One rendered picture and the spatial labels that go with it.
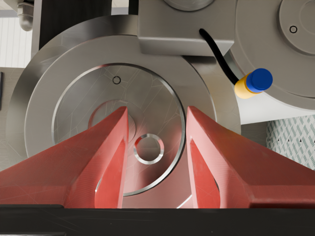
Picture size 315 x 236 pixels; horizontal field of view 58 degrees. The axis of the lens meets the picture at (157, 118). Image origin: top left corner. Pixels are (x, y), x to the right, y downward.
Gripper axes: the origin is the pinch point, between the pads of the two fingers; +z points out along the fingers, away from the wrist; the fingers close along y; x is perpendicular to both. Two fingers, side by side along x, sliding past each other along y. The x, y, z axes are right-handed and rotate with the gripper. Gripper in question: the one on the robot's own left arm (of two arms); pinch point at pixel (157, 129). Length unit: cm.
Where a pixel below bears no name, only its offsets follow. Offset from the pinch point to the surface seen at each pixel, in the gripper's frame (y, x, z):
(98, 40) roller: 3.6, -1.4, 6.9
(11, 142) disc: 9.1, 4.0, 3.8
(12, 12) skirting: 152, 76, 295
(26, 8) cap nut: 23.0, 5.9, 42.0
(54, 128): 5.7, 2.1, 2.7
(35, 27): 8.0, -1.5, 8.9
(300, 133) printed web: -15.7, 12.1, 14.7
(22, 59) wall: 140, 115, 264
